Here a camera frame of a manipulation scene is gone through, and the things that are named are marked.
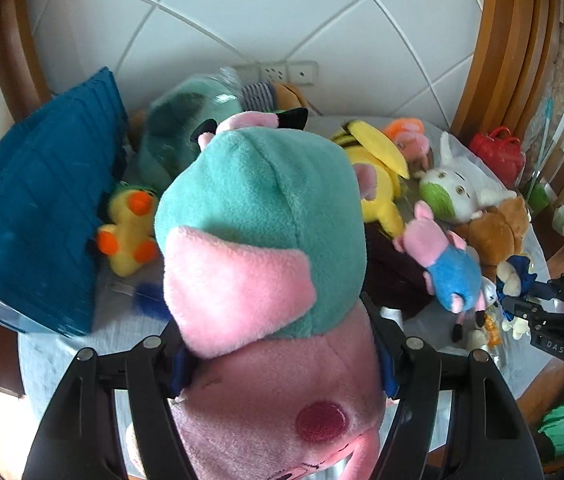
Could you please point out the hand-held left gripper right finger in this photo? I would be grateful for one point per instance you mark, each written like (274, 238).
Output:
(387, 377)

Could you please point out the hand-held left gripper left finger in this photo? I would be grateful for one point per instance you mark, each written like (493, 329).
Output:
(180, 374)

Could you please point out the pink pig plush teal dress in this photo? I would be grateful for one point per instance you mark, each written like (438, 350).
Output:
(262, 210)

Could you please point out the blue fabric storage bin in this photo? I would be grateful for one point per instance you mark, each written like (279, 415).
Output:
(37, 195)

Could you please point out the small white and blue plush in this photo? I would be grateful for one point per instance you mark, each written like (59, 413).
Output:
(511, 277)

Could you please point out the green cloth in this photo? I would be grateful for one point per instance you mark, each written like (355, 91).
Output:
(559, 430)

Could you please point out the brown bear plush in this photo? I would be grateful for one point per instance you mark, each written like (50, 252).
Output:
(496, 232)

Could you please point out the small pink pig plush blue shirt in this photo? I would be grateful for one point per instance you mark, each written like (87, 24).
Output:
(449, 270)

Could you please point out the maroon plush cloth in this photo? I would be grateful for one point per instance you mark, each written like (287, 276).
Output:
(396, 270)

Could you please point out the white rabbit plush green belly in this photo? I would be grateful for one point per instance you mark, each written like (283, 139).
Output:
(466, 185)

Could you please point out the red handbag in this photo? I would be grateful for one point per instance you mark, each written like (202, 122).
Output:
(499, 155)

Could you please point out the yellow duck plush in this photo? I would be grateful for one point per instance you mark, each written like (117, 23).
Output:
(129, 230)

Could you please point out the yellow mouse plush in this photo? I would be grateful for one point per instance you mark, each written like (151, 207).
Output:
(379, 180)

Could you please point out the orange and pink plush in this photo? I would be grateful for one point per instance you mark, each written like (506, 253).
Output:
(409, 137)

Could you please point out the teal plush in plastic bag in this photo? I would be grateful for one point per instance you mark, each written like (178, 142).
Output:
(172, 130)

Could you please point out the striped plush doll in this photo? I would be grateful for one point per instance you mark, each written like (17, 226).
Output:
(257, 96)

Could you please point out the wooden frame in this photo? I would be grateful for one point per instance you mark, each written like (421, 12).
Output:
(491, 50)
(17, 60)

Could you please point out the white wall socket strip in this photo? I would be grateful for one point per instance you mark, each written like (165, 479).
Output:
(277, 71)

